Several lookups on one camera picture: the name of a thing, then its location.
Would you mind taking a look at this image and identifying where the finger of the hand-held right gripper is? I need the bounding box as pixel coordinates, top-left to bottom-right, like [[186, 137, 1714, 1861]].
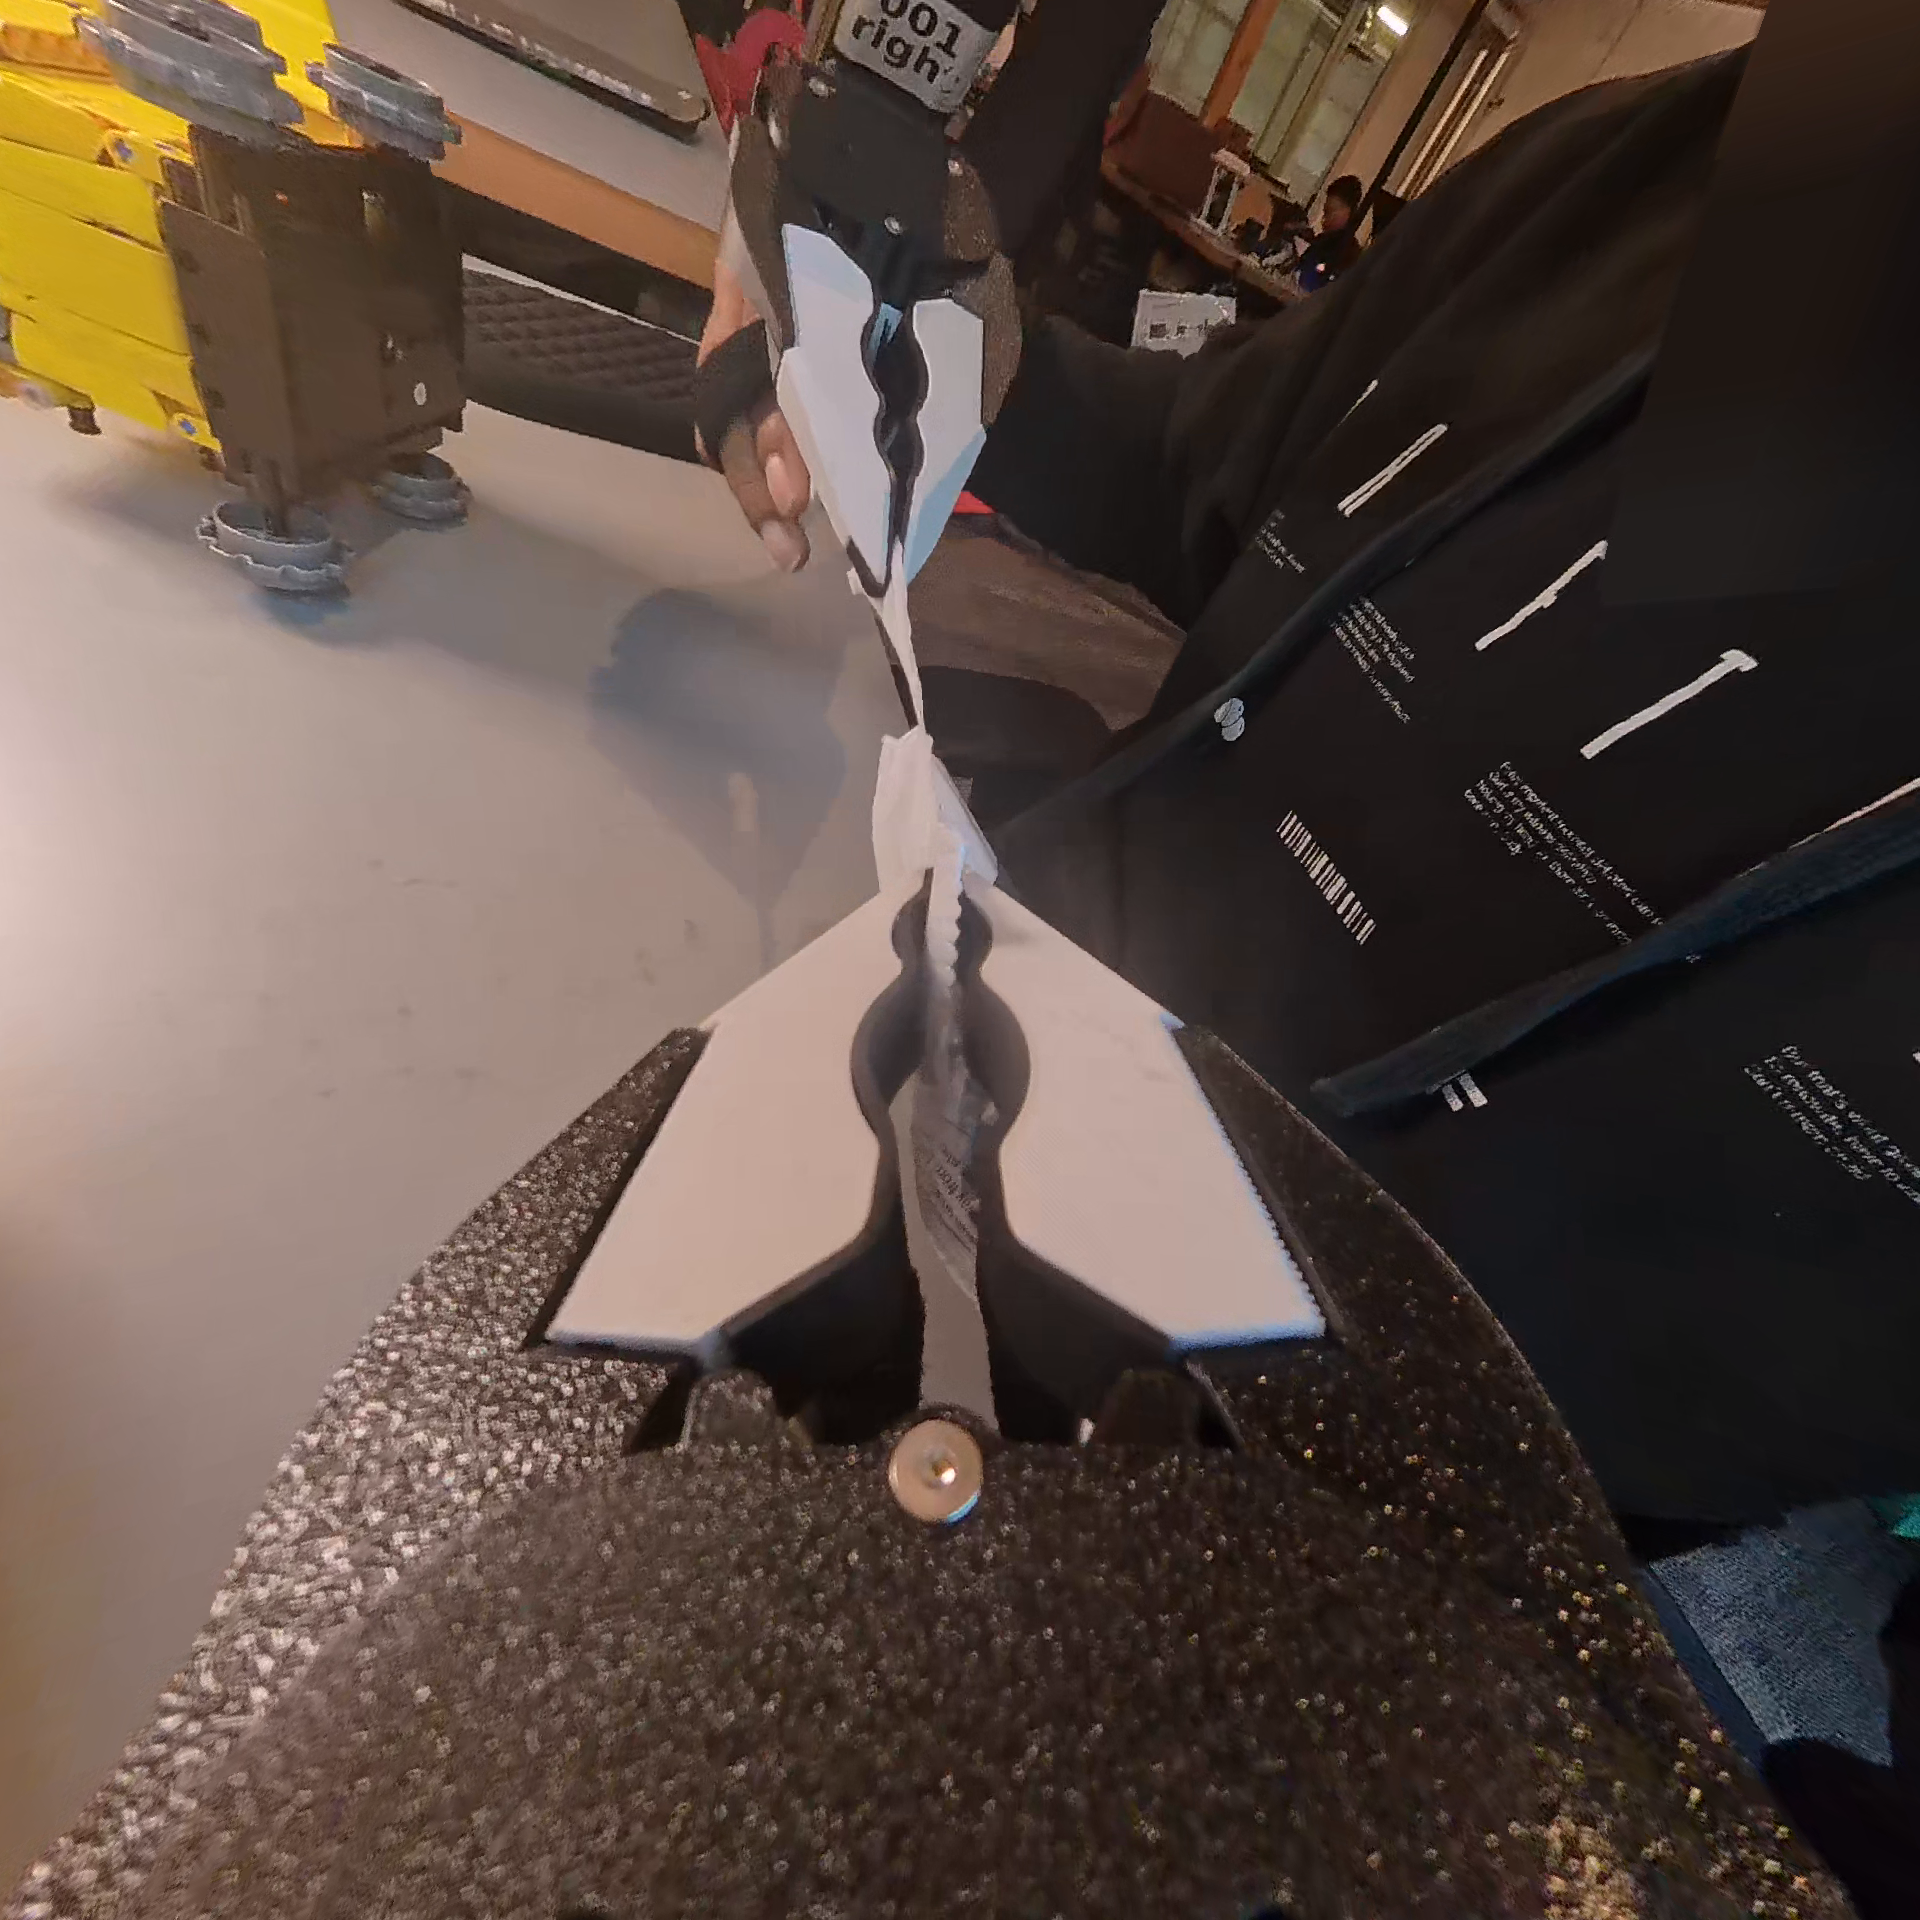
[[894, 295, 992, 584], [773, 224, 916, 595]]

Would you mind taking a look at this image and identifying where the clear plastic bag of parts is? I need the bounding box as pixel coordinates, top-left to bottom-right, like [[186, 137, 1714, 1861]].
[[870, 577, 1000, 1293]]

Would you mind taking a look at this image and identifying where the black flat device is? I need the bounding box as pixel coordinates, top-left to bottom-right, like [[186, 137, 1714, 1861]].
[[398, 0, 714, 128]]

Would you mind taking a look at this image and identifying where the grey desk with wooden edge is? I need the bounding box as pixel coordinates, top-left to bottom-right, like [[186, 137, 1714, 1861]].
[[329, 0, 736, 280]]

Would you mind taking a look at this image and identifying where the yellow brick toy truck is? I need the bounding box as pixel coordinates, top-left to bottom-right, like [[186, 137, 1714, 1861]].
[[0, 0, 473, 595]]

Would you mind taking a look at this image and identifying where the pale grey desk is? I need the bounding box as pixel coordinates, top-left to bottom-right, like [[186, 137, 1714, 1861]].
[[0, 256, 992, 1864]]

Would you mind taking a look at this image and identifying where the white printed sheet on stand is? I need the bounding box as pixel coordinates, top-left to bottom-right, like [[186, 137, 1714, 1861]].
[[1132, 288, 1238, 360]]

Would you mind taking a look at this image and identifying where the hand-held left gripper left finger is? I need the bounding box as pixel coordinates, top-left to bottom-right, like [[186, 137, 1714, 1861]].
[[544, 871, 950, 1446]]

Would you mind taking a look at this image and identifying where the red and black backpack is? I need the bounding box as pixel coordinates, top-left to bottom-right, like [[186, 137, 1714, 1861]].
[[698, 16, 811, 128]]

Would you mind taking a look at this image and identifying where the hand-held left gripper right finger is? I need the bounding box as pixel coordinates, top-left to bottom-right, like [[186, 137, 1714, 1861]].
[[949, 871, 1333, 1441]]

